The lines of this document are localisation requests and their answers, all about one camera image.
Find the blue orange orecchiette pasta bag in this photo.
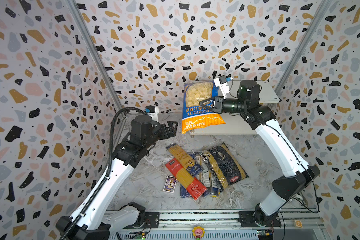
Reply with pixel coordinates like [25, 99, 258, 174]
[182, 82, 225, 134]

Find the yellow blue spaghetti packet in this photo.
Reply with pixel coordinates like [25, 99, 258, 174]
[166, 144, 203, 177]

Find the dark blue penne pasta bag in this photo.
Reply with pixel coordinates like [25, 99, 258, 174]
[200, 143, 248, 193]

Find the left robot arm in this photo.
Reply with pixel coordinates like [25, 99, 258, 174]
[56, 115, 178, 240]

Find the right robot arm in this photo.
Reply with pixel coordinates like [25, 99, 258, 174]
[200, 76, 320, 227]

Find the white two-tier shelf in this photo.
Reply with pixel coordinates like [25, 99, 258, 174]
[189, 81, 279, 136]

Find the dark blue spaghetti packet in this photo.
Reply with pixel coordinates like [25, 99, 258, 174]
[180, 152, 203, 199]

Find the small purple card box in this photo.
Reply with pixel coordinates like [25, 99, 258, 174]
[163, 176, 177, 194]

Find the clear yellow spaghetti packet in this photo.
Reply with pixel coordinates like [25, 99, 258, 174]
[196, 152, 222, 198]

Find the red spaghetti packet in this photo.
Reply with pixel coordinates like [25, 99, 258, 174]
[166, 158, 207, 200]

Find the small pink yellow figurine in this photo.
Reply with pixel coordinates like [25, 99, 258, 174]
[192, 226, 205, 240]

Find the small orange tag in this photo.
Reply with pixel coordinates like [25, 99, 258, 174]
[294, 220, 303, 228]

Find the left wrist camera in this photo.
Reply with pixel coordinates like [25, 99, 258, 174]
[145, 106, 159, 122]

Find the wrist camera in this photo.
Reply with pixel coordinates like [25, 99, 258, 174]
[145, 106, 159, 122]
[214, 75, 233, 100]

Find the black corrugated cable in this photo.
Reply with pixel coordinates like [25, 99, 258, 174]
[58, 106, 148, 240]

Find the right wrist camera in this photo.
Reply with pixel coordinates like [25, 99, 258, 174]
[214, 75, 233, 100]

